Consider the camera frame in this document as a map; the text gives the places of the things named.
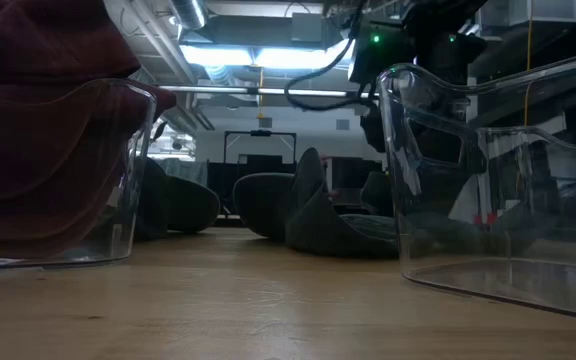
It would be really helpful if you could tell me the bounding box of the black screen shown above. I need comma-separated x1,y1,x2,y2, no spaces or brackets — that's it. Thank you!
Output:
330,156,384,191

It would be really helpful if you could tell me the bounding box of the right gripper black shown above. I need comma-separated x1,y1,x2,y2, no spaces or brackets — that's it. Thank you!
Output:
349,19,489,154

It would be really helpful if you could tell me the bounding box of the bright ceiling light panel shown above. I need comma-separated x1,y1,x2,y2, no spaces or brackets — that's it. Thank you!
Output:
177,38,357,70

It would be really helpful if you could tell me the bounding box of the silver ventilation duct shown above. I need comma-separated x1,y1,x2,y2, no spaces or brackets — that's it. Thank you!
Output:
169,0,210,31

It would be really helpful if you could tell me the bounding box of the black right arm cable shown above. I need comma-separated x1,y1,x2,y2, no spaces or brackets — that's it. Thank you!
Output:
284,0,372,112

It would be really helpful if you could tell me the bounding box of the maroon knit hat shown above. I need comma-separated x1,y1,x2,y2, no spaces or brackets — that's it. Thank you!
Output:
0,0,142,87
0,78,177,259

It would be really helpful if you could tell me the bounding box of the yellow hanging cable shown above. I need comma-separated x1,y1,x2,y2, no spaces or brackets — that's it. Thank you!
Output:
256,67,266,120

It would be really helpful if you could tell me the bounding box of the long tube light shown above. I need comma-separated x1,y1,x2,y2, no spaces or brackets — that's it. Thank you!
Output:
157,84,380,99

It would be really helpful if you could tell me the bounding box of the black background rig stand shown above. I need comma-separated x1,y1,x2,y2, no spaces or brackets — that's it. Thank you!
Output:
222,129,299,217

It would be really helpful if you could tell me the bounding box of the clear plastic bin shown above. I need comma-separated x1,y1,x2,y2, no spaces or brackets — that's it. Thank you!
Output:
376,47,576,322
0,77,159,270

